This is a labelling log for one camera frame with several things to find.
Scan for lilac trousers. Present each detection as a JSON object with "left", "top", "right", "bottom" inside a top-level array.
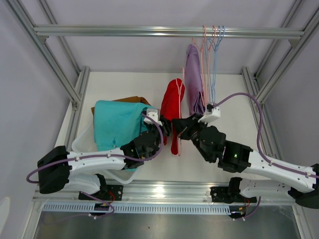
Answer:
[{"left": 184, "top": 44, "right": 205, "bottom": 115}]

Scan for pink hanger of lilac trousers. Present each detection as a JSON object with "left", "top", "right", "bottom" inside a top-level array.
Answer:
[{"left": 192, "top": 25, "right": 207, "bottom": 106}]

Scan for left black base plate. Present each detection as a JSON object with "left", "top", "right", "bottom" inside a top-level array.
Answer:
[{"left": 78, "top": 185, "right": 121, "bottom": 219}]

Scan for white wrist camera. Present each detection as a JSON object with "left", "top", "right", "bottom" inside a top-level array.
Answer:
[
  {"left": 144, "top": 108, "right": 162, "bottom": 126},
  {"left": 198, "top": 103, "right": 221, "bottom": 124}
]

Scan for teal trousers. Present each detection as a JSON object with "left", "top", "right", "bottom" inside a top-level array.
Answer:
[{"left": 94, "top": 101, "right": 153, "bottom": 151}]

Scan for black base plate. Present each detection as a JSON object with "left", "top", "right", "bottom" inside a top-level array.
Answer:
[
  {"left": 210, "top": 186, "right": 258, "bottom": 204},
  {"left": 78, "top": 185, "right": 121, "bottom": 219}
]

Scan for pink hanger of yellow trousers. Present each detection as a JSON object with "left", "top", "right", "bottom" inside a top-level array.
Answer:
[{"left": 204, "top": 25, "right": 215, "bottom": 103}]

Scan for brown trousers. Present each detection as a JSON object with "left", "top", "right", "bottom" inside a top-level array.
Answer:
[{"left": 91, "top": 96, "right": 154, "bottom": 116}]

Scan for red trousers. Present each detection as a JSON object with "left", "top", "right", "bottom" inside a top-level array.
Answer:
[{"left": 160, "top": 78, "right": 185, "bottom": 155}]

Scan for aluminium frame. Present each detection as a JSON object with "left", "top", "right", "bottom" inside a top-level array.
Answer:
[{"left": 4, "top": 0, "right": 319, "bottom": 239}]

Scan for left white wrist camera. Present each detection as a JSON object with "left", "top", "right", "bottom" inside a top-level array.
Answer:
[{"left": 144, "top": 108, "right": 162, "bottom": 126}]

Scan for blue hanger of brown trousers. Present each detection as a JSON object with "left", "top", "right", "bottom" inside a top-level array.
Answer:
[{"left": 203, "top": 25, "right": 224, "bottom": 103}]

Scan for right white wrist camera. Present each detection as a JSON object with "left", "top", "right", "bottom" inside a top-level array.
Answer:
[{"left": 198, "top": 103, "right": 221, "bottom": 124}]

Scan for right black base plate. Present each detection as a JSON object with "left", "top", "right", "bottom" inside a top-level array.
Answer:
[{"left": 210, "top": 186, "right": 258, "bottom": 204}]

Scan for aluminium hanging rail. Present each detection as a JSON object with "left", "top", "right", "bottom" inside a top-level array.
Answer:
[{"left": 33, "top": 24, "right": 305, "bottom": 40}]

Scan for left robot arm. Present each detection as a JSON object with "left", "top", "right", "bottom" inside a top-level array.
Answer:
[{"left": 37, "top": 116, "right": 172, "bottom": 200}]

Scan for slotted cable duct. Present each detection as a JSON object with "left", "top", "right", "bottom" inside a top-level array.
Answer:
[{"left": 42, "top": 202, "right": 231, "bottom": 215}]

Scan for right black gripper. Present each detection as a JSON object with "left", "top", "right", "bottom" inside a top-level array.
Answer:
[{"left": 171, "top": 114, "right": 212, "bottom": 162}]

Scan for blue hanger of teal trousers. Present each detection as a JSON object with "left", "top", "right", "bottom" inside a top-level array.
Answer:
[{"left": 209, "top": 26, "right": 225, "bottom": 103}]

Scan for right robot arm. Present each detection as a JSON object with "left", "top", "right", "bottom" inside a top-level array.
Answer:
[{"left": 172, "top": 114, "right": 319, "bottom": 209}]

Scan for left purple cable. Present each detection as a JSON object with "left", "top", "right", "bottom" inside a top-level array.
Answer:
[{"left": 26, "top": 112, "right": 165, "bottom": 222}]

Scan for white plastic basket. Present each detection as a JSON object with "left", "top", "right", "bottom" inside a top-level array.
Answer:
[{"left": 72, "top": 124, "right": 141, "bottom": 184}]

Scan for pink hanger of red trousers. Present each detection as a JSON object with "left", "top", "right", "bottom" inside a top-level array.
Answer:
[{"left": 176, "top": 67, "right": 185, "bottom": 156}]

